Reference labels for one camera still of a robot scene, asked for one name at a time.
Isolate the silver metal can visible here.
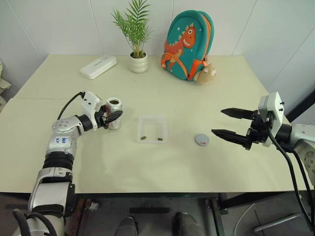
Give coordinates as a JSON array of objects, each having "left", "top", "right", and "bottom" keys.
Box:
[{"left": 105, "top": 97, "right": 124, "bottom": 130}]

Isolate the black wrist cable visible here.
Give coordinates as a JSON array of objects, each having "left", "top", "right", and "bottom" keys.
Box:
[
  {"left": 57, "top": 91, "right": 86, "bottom": 121},
  {"left": 267, "top": 112, "right": 311, "bottom": 222}
]

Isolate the beige hamster plush toy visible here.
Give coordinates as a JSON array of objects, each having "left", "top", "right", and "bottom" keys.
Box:
[{"left": 194, "top": 62, "right": 218, "bottom": 86}]

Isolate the dark grey rounded shape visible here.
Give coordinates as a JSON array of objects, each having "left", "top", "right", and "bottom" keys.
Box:
[
  {"left": 115, "top": 215, "right": 139, "bottom": 236},
  {"left": 174, "top": 211, "right": 206, "bottom": 236}
]

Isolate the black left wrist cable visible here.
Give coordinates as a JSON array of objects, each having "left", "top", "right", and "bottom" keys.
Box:
[{"left": 57, "top": 91, "right": 86, "bottom": 121}]

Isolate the teal dinosaur backpack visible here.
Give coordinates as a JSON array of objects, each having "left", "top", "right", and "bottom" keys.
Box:
[{"left": 161, "top": 10, "right": 215, "bottom": 82}]

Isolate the black flat bar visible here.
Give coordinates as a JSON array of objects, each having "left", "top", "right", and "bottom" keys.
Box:
[{"left": 129, "top": 207, "right": 171, "bottom": 214}]

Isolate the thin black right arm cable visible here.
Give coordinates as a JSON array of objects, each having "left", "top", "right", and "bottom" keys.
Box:
[{"left": 291, "top": 149, "right": 315, "bottom": 217}]

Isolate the white flat rectangular case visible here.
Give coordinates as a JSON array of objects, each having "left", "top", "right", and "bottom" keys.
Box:
[{"left": 79, "top": 55, "right": 118, "bottom": 80}]

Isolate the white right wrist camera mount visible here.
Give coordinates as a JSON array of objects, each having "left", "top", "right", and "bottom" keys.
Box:
[{"left": 257, "top": 91, "right": 286, "bottom": 148}]

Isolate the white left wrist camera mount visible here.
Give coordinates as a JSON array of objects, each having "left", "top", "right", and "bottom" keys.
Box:
[{"left": 82, "top": 91, "right": 103, "bottom": 130}]

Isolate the cream ribbed plant pot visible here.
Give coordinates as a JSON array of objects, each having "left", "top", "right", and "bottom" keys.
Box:
[{"left": 129, "top": 51, "right": 149, "bottom": 74}]

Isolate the grey metal tube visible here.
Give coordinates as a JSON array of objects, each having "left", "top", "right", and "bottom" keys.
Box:
[{"left": 254, "top": 213, "right": 301, "bottom": 234}]

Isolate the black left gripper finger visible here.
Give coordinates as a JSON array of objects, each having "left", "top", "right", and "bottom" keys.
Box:
[{"left": 104, "top": 110, "right": 124, "bottom": 124}]

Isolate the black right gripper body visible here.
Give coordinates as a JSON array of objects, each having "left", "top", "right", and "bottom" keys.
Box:
[{"left": 245, "top": 109, "right": 273, "bottom": 150}]

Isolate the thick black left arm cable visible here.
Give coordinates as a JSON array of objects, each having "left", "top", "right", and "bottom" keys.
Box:
[{"left": 13, "top": 208, "right": 59, "bottom": 236}]

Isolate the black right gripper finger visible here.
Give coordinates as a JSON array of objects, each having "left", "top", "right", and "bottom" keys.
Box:
[
  {"left": 211, "top": 129, "right": 251, "bottom": 150},
  {"left": 220, "top": 107, "right": 258, "bottom": 120}
]

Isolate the small grey round lid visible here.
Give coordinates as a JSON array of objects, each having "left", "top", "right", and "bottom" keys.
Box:
[{"left": 194, "top": 133, "right": 211, "bottom": 147}]

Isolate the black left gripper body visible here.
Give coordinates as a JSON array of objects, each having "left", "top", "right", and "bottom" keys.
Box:
[{"left": 94, "top": 105, "right": 109, "bottom": 130}]

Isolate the black diagonal metal bar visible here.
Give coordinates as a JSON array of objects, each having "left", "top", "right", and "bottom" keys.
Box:
[{"left": 286, "top": 91, "right": 315, "bottom": 123}]

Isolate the crumpled beige cloth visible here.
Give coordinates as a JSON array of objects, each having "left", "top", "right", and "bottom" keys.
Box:
[{"left": 0, "top": 60, "right": 12, "bottom": 113}]

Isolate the white floor cable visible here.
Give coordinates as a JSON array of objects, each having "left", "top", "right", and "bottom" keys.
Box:
[{"left": 235, "top": 203, "right": 256, "bottom": 236}]

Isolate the green palm plant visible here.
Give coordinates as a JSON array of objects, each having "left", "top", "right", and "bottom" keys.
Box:
[{"left": 111, "top": 0, "right": 154, "bottom": 59}]

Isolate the clear plastic tray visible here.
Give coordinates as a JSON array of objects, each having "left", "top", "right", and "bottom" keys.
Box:
[{"left": 137, "top": 115, "right": 169, "bottom": 144}]

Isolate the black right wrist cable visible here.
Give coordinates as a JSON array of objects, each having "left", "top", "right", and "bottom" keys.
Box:
[{"left": 267, "top": 112, "right": 311, "bottom": 222}]

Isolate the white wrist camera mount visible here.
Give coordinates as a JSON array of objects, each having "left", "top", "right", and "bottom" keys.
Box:
[
  {"left": 82, "top": 91, "right": 103, "bottom": 130},
  {"left": 257, "top": 91, "right": 286, "bottom": 148}
]

